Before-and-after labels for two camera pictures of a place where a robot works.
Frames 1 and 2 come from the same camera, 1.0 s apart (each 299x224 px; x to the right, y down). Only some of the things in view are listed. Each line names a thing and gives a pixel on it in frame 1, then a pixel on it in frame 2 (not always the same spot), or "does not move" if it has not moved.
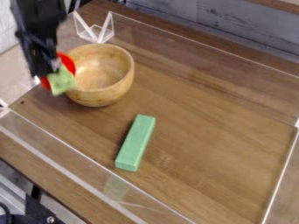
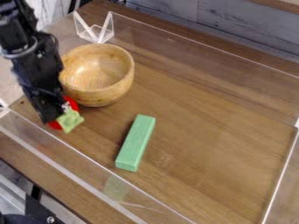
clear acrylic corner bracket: x=97 y=33 does not move
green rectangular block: x=132 y=151 does not move
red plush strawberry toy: x=60 y=80 → x=69 y=118
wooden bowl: x=104 y=73 does not move
